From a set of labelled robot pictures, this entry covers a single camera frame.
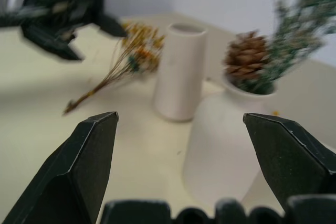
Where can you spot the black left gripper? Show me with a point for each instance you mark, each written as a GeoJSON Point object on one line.
{"type": "Point", "coordinates": [65, 9]}

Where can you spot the green bouquet with pine cone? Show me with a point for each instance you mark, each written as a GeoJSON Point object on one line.
{"type": "Point", "coordinates": [286, 51]}

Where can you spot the wide tapered white vase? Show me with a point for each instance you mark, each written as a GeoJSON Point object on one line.
{"type": "Point", "coordinates": [223, 140]}

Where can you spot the small yellow flower crumb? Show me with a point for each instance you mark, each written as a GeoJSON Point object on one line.
{"type": "Point", "coordinates": [275, 113]}

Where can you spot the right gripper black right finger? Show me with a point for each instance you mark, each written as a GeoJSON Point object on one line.
{"type": "Point", "coordinates": [286, 161]}

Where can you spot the yellow dried flower bouquet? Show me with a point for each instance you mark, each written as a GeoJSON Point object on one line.
{"type": "Point", "coordinates": [136, 51]}

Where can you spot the tall cylindrical white vase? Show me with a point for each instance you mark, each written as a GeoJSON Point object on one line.
{"type": "Point", "coordinates": [179, 77]}

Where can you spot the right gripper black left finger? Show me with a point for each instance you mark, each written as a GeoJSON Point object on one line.
{"type": "Point", "coordinates": [76, 171]}

